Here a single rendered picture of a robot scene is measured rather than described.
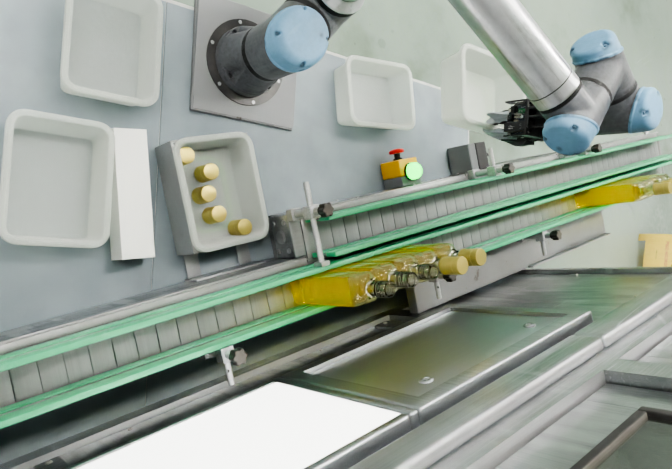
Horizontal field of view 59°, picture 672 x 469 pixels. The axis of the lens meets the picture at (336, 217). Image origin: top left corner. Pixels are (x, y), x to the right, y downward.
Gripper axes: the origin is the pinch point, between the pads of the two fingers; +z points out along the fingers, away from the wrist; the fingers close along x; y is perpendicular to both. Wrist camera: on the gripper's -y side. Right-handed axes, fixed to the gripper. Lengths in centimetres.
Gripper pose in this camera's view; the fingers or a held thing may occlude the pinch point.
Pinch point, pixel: (490, 127)
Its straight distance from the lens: 134.3
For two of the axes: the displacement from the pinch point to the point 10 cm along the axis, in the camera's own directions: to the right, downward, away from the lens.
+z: -6.2, -0.4, 7.8
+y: -7.8, -0.5, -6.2
